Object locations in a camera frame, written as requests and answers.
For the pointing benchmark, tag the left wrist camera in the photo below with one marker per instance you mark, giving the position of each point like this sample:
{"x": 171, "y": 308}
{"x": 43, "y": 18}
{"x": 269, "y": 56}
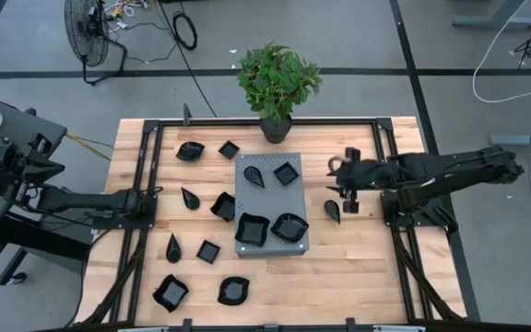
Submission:
{"x": 42, "y": 144}

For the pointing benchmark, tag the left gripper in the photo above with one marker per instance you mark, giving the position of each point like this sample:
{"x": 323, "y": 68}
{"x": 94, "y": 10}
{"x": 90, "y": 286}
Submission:
{"x": 12, "y": 166}

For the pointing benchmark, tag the black teardrop mini plate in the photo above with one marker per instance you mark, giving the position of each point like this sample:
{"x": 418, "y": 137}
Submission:
{"x": 173, "y": 251}
{"x": 332, "y": 209}
{"x": 254, "y": 176}
{"x": 192, "y": 200}

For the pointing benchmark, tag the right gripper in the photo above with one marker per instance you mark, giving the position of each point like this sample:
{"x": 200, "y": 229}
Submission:
{"x": 371, "y": 174}

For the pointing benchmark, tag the silver metal bracket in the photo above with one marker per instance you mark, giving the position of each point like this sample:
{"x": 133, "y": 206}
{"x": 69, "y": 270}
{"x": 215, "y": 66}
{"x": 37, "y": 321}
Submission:
{"x": 143, "y": 329}
{"x": 399, "y": 329}

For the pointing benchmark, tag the white power strip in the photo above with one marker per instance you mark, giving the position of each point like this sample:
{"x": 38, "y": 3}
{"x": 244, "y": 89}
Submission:
{"x": 118, "y": 10}

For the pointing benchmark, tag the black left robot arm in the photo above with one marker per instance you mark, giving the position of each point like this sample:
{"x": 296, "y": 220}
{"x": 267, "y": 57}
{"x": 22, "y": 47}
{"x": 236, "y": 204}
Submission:
{"x": 86, "y": 200}

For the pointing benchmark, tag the black desk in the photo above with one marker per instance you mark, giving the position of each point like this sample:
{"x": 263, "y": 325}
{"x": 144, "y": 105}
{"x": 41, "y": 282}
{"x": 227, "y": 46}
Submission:
{"x": 21, "y": 126}

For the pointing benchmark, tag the black floor fan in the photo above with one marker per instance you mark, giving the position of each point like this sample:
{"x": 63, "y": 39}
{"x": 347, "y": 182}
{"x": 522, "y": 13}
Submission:
{"x": 86, "y": 37}

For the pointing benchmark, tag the green plant in black pot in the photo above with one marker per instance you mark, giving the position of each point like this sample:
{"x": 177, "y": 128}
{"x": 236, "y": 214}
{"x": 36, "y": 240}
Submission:
{"x": 274, "y": 78}

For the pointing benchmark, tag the black wavy square mini plate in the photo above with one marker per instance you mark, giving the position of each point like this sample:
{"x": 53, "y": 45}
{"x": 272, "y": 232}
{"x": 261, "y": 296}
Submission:
{"x": 252, "y": 229}
{"x": 224, "y": 207}
{"x": 171, "y": 293}

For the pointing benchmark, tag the black small square mini plate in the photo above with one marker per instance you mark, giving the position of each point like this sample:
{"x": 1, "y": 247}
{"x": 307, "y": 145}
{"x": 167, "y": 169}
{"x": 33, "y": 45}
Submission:
{"x": 286, "y": 174}
{"x": 208, "y": 252}
{"x": 228, "y": 150}

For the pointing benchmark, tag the grey perforated metal shelf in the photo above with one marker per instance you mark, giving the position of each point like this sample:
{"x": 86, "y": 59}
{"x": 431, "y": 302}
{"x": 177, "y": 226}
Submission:
{"x": 270, "y": 200}

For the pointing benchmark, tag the black leaf-shaped mini plate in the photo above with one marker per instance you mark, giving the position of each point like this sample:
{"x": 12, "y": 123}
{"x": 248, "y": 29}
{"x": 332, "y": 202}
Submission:
{"x": 289, "y": 228}
{"x": 190, "y": 151}
{"x": 233, "y": 291}

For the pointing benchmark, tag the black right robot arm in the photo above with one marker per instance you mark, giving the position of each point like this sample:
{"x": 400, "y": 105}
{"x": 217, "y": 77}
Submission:
{"x": 454, "y": 168}

